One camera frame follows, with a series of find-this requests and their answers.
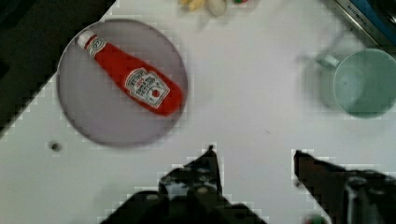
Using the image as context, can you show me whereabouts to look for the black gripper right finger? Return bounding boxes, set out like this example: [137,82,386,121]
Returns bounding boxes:
[293,150,396,224]

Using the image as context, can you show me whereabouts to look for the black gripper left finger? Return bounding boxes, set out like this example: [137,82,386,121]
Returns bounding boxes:
[158,145,222,203]

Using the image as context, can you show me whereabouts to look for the red ketchup bottle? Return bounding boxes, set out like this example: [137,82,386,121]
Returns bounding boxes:
[78,30,184,116]

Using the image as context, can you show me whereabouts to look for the light green mug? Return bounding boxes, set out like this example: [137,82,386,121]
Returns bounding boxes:
[316,49,396,119]

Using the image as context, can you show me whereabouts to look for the grey round plate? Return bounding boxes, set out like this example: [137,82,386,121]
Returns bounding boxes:
[57,19,188,147]

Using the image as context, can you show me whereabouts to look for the yellow toy banana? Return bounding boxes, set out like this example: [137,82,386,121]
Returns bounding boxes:
[178,0,228,17]

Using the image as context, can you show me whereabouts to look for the toaster oven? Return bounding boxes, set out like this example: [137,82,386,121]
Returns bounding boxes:
[334,0,396,53]

